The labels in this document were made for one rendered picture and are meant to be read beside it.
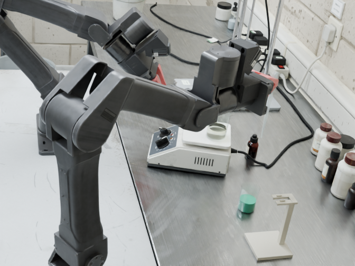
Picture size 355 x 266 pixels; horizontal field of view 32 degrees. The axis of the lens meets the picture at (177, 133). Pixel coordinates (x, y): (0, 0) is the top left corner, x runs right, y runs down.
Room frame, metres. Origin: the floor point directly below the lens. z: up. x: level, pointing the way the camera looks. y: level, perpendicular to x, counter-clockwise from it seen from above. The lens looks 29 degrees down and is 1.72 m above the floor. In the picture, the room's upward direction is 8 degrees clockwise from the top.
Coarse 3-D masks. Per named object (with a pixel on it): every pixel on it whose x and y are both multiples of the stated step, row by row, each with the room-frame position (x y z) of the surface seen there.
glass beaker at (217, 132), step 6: (228, 114) 1.32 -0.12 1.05; (222, 120) 1.29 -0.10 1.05; (228, 120) 1.30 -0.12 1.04; (210, 126) 1.29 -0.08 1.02; (216, 126) 1.29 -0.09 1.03; (222, 126) 1.29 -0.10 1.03; (210, 132) 1.29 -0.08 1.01; (216, 132) 1.29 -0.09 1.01; (222, 132) 1.29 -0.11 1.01; (210, 138) 1.29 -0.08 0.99; (216, 138) 1.29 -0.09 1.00; (222, 138) 1.29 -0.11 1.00
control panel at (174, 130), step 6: (174, 126) 1.39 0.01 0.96; (156, 132) 1.39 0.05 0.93; (174, 132) 1.35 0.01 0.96; (156, 138) 1.35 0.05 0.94; (168, 138) 1.33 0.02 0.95; (174, 138) 1.32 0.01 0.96; (174, 144) 1.29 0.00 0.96; (150, 150) 1.30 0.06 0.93; (156, 150) 1.29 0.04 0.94; (162, 150) 1.28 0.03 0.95
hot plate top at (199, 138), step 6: (228, 126) 1.37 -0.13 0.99; (186, 132) 1.31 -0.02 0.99; (192, 132) 1.32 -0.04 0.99; (198, 132) 1.32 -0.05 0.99; (204, 132) 1.32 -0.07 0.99; (228, 132) 1.34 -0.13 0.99; (186, 138) 1.28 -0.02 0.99; (192, 138) 1.29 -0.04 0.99; (198, 138) 1.29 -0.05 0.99; (204, 138) 1.30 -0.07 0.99; (228, 138) 1.31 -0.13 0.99; (192, 144) 1.27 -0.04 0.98; (198, 144) 1.27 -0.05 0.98; (204, 144) 1.27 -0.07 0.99; (210, 144) 1.27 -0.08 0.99; (216, 144) 1.28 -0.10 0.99; (222, 144) 1.28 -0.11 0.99; (228, 144) 1.28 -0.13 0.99
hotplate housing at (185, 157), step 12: (180, 132) 1.34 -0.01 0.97; (180, 144) 1.28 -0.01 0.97; (156, 156) 1.27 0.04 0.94; (168, 156) 1.27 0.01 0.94; (180, 156) 1.27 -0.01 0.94; (192, 156) 1.27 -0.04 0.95; (204, 156) 1.27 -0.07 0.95; (216, 156) 1.27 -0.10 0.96; (228, 156) 1.27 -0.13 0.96; (180, 168) 1.27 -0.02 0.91; (192, 168) 1.27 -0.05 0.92; (204, 168) 1.27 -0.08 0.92; (216, 168) 1.27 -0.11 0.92
